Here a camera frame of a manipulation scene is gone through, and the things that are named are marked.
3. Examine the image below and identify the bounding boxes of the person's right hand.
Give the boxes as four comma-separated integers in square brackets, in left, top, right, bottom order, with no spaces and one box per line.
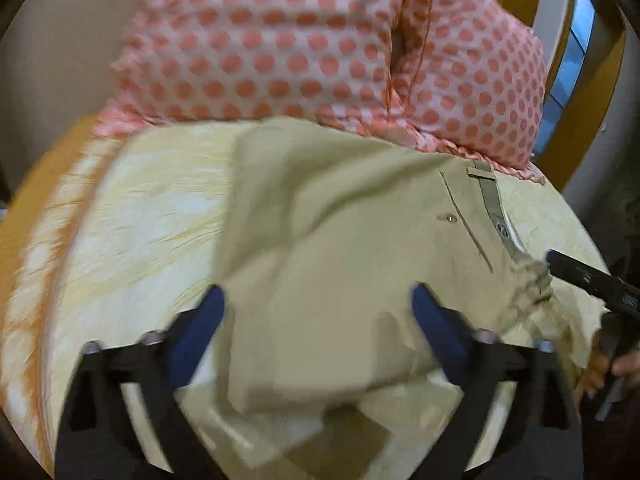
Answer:
[575,330,640,401]

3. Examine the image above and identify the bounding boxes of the right pink polka-dot pillow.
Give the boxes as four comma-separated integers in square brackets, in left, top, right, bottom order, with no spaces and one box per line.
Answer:
[393,0,547,183]

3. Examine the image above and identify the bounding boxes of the blue glass window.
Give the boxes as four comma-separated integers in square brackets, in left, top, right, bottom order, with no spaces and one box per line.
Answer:
[533,0,596,158]

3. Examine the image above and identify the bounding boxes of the yellow patterned bedsheet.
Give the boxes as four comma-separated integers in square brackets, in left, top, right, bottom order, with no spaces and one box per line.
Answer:
[0,114,609,476]

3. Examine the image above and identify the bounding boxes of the left pink polka-dot pillow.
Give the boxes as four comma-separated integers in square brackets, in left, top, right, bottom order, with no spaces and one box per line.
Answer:
[98,0,401,136]

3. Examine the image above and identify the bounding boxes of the pink polka-dot pillow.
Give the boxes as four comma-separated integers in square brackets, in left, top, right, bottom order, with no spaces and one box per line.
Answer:
[393,0,547,183]
[98,0,401,136]

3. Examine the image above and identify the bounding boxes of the khaki beige pants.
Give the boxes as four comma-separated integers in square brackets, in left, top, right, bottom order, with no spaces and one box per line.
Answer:
[215,119,552,479]

